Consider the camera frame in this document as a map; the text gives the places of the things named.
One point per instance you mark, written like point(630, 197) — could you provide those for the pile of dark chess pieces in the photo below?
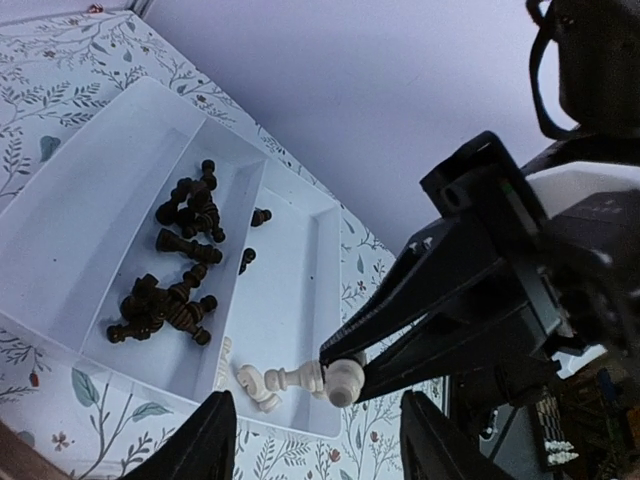
point(181, 269)

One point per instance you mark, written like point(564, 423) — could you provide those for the white chess knight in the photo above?
point(252, 381)

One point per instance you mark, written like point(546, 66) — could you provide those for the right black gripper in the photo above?
point(516, 269)

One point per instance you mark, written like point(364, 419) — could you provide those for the wooden chess board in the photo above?
point(19, 461)

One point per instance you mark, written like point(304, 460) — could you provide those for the pile of white chess pieces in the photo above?
point(223, 373)

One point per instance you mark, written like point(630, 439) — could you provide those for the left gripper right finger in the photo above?
point(433, 448)

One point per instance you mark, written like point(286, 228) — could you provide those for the floral table mat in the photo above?
point(56, 75)

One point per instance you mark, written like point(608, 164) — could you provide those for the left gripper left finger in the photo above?
point(195, 445)

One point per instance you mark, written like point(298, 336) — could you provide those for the white chess bishop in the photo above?
point(308, 376)

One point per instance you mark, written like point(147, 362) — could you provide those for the white divided tray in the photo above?
point(84, 229)

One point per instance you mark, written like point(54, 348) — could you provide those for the white chess piece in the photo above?
point(344, 380)

